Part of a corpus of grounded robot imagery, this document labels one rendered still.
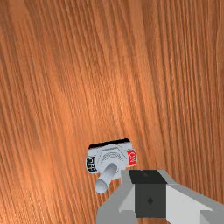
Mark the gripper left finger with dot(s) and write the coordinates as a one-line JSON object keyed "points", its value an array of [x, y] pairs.
{"points": [[128, 192]]}

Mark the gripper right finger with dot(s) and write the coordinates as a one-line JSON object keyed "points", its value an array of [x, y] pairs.
{"points": [[180, 201]]}

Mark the toggle switch on black base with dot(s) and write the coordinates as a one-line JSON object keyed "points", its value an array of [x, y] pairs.
{"points": [[112, 160]]}

